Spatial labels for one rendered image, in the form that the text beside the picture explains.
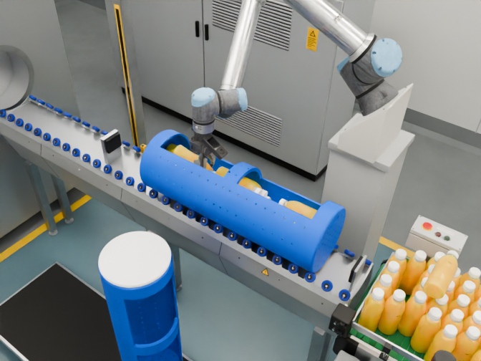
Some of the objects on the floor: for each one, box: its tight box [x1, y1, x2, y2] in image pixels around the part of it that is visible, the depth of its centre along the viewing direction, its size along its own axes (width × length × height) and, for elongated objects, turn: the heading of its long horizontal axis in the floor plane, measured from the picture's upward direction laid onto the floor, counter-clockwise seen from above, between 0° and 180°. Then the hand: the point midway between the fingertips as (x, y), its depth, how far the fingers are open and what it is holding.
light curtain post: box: [112, 0, 149, 232], centre depth 286 cm, size 6×6×170 cm
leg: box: [167, 241, 182, 292], centre depth 287 cm, size 6×6×63 cm
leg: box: [24, 160, 58, 236], centre depth 319 cm, size 6×6×63 cm
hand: (208, 168), depth 213 cm, fingers open, 5 cm apart
